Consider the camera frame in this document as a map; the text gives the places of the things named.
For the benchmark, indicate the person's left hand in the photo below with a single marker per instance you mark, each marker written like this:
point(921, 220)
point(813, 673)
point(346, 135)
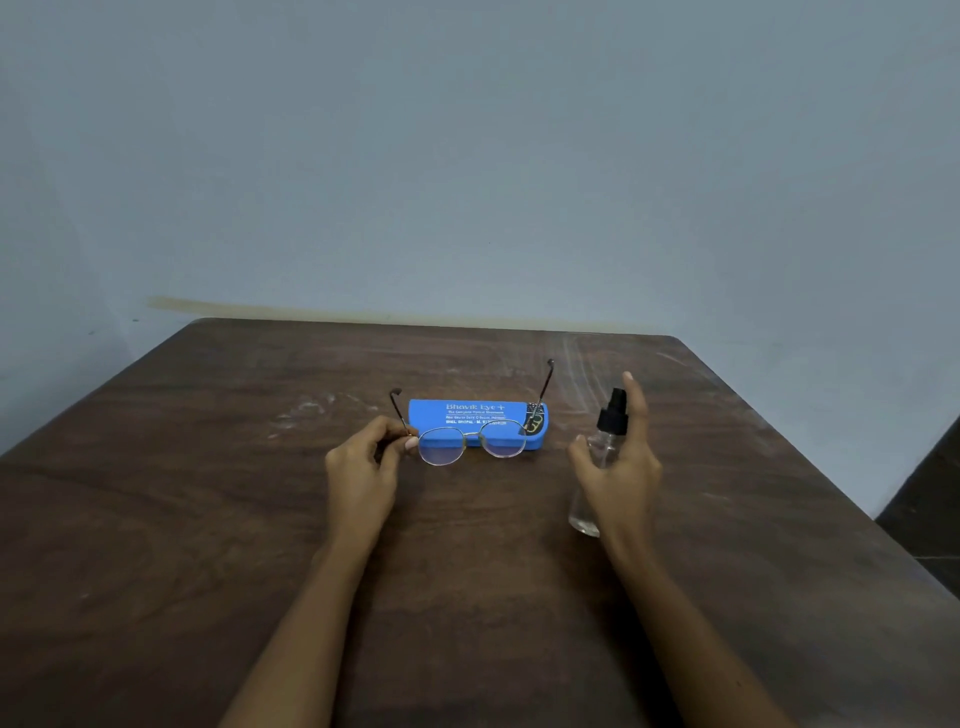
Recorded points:
point(360, 487)

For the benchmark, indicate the person's right hand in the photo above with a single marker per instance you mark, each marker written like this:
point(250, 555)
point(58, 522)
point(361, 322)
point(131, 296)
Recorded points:
point(626, 495)

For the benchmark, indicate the blue glasses case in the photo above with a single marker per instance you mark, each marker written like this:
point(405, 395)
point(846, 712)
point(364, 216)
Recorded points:
point(465, 412)

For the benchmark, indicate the clear spray bottle black cap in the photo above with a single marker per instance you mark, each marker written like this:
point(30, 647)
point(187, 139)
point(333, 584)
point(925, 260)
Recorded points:
point(611, 420)

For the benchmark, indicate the metal-framed eyeglasses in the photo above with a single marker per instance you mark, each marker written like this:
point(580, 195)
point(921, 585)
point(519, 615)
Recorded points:
point(442, 446)

